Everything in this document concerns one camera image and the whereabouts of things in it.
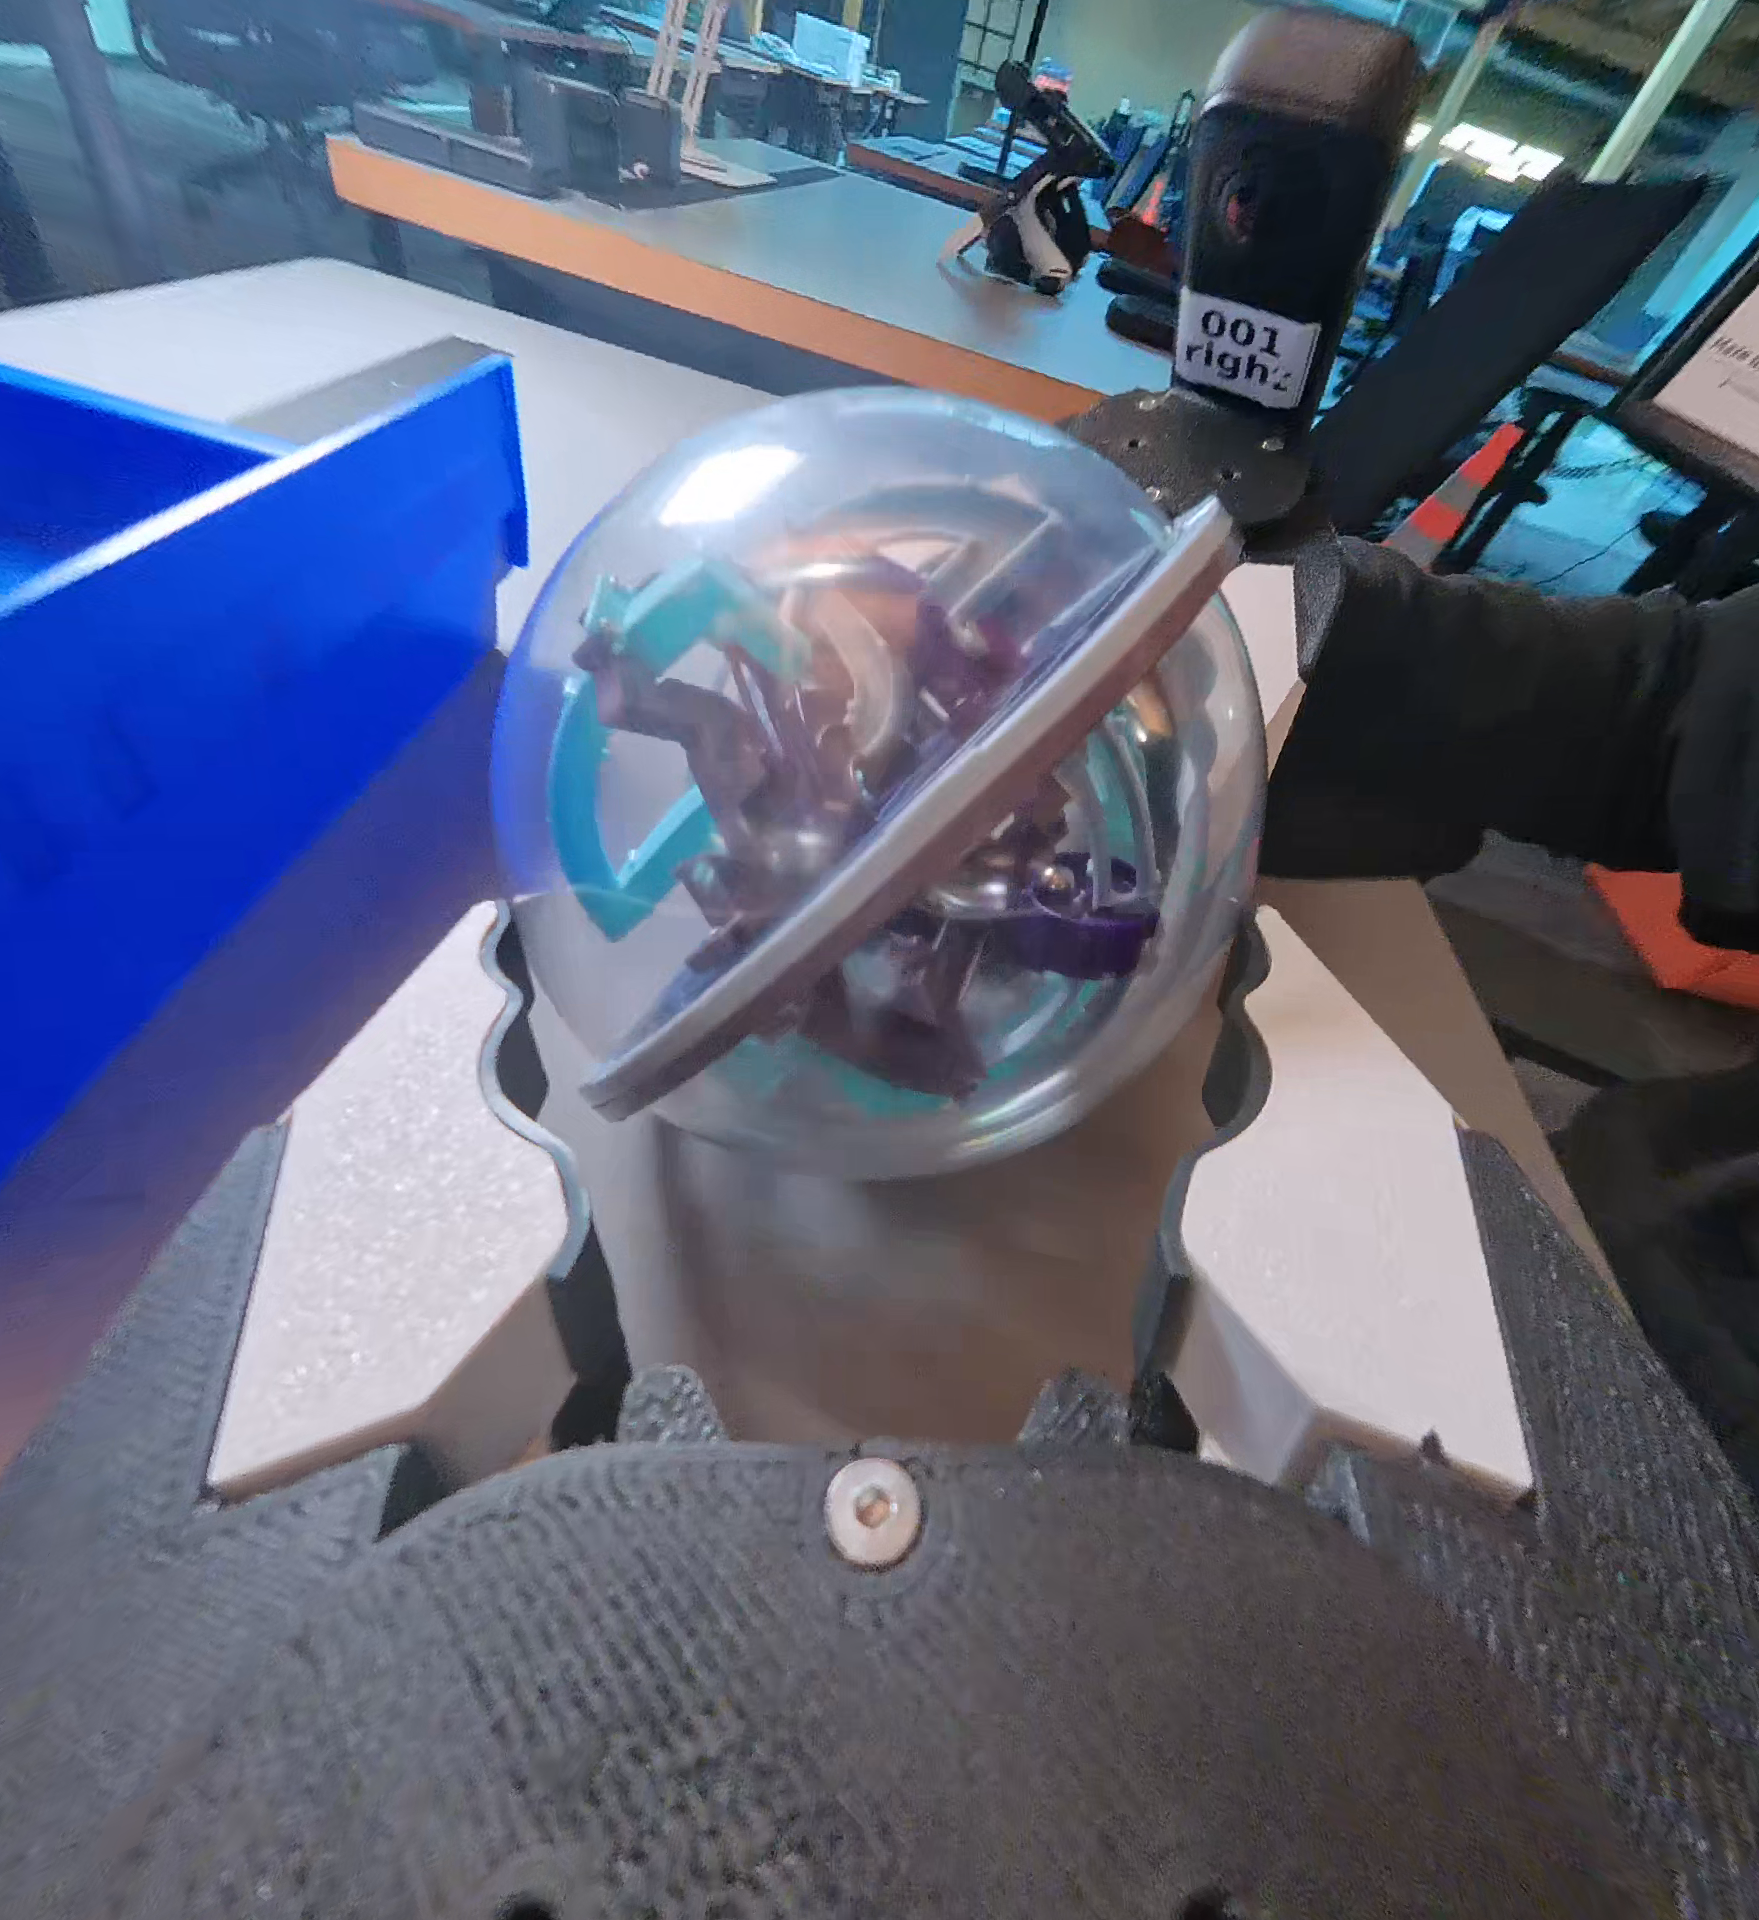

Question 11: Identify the black and white marker tag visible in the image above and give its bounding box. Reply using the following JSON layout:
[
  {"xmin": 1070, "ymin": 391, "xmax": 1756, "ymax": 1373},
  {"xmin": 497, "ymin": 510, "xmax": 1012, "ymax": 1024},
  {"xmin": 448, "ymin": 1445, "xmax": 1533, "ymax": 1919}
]
[{"xmin": 1631, "ymin": 152, "xmax": 1759, "ymax": 543}]

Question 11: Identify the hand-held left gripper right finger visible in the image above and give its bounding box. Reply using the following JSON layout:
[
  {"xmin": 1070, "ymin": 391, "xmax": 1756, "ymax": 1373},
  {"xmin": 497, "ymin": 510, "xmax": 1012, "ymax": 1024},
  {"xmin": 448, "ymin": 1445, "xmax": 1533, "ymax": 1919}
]
[{"xmin": 1135, "ymin": 917, "xmax": 1543, "ymax": 1501}]

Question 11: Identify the orange fabric piece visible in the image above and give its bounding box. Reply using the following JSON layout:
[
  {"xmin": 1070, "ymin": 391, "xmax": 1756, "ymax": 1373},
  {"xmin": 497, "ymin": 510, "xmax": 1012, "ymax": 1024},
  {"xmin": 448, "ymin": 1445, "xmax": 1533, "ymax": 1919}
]
[{"xmin": 1579, "ymin": 866, "xmax": 1759, "ymax": 1024}]

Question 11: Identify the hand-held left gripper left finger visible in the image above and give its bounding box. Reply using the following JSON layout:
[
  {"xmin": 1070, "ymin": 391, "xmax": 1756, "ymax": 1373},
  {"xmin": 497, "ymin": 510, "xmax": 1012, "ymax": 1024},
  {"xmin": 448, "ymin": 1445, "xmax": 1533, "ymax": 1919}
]
[{"xmin": 205, "ymin": 910, "xmax": 631, "ymax": 1501}]

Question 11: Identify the long wooden table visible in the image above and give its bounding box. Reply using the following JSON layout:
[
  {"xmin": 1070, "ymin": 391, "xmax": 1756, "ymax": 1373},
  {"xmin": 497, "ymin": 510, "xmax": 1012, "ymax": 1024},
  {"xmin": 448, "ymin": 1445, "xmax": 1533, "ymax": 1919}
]
[{"xmin": 324, "ymin": 133, "xmax": 1196, "ymax": 428}]

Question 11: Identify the blue plastic bin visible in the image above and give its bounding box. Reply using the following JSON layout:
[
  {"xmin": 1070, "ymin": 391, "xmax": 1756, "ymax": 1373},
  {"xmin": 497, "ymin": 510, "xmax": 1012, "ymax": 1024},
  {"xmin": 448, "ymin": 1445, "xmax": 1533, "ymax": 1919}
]
[{"xmin": 0, "ymin": 332, "xmax": 530, "ymax": 1270}]

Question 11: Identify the clear plastic maze ball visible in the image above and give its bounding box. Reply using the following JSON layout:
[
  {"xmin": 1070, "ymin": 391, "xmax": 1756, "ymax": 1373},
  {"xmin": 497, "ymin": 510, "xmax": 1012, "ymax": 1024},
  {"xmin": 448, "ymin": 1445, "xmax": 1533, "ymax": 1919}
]
[{"xmin": 486, "ymin": 384, "xmax": 1274, "ymax": 1181}]

